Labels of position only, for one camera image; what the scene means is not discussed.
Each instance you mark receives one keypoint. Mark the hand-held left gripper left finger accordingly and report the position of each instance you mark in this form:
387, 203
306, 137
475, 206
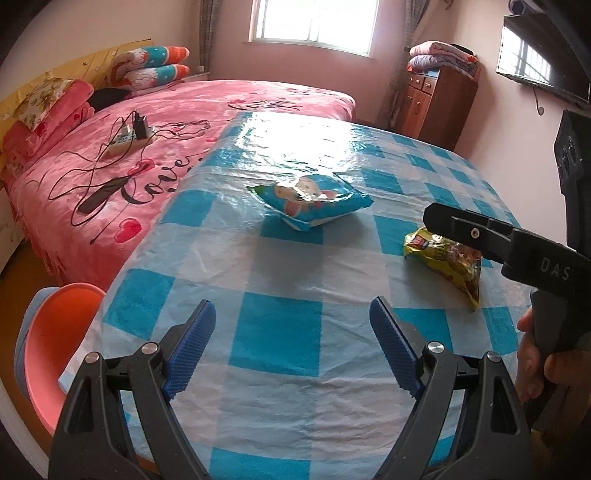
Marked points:
191, 346

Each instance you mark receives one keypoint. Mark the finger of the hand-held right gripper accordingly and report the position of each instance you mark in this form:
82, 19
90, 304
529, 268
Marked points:
461, 226

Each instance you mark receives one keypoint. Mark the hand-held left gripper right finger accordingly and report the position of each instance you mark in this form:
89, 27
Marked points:
395, 346

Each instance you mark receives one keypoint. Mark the green and yellow snack packet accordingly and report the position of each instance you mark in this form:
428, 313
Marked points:
443, 261

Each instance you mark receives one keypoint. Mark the blue cartoon snack packet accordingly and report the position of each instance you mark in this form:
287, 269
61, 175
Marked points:
304, 203

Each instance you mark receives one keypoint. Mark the person's right hand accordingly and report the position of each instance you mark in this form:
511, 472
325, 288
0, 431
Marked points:
526, 364

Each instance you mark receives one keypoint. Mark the blue checked tablecloth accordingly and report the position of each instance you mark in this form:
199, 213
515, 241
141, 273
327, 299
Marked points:
277, 332

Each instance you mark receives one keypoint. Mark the brown wooden cabinet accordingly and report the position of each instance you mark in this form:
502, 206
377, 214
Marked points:
443, 106

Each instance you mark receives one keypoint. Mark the orange plastic chair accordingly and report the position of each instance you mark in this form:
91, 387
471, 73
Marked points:
60, 332

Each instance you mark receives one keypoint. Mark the stack of folded quilts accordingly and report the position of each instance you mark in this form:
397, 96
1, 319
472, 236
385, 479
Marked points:
443, 55

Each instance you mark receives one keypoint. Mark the grey checked curtain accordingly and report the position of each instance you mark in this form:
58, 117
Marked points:
207, 32
404, 55

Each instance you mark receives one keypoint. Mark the white power strip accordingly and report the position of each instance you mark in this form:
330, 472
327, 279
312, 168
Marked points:
120, 145

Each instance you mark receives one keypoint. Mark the black charger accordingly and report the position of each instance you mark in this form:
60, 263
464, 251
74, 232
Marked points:
142, 125

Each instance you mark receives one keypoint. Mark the pink printed bed blanket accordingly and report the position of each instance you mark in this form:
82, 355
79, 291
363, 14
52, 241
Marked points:
184, 101

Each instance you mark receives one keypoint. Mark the window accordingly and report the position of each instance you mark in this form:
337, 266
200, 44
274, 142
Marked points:
314, 23

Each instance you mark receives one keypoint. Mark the black cloth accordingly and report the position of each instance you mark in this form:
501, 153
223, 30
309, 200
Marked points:
108, 97

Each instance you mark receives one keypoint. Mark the pink folded blankets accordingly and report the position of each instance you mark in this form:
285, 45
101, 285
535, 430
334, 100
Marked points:
60, 115

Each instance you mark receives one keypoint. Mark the white bedside table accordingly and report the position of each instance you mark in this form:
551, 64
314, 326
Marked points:
196, 74

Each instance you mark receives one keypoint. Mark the floral pillow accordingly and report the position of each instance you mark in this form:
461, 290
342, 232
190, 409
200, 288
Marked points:
41, 99

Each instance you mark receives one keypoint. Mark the yellow headboard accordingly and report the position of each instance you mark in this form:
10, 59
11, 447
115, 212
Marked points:
69, 64

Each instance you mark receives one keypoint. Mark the wall-mounted black television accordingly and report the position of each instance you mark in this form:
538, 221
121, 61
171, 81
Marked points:
554, 50

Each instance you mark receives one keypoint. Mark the blue hexagonal wall ornament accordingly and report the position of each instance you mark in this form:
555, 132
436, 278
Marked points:
516, 4

